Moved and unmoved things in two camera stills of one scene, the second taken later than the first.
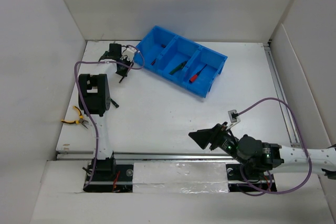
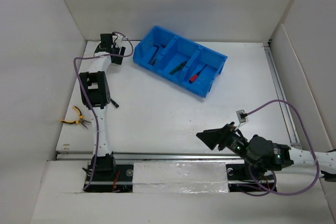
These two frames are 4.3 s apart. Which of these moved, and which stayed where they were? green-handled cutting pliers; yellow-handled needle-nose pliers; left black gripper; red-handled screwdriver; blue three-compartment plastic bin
Moved: left black gripper
Stayed: yellow-handled needle-nose pliers; red-handled screwdriver; blue three-compartment plastic bin; green-handled cutting pliers
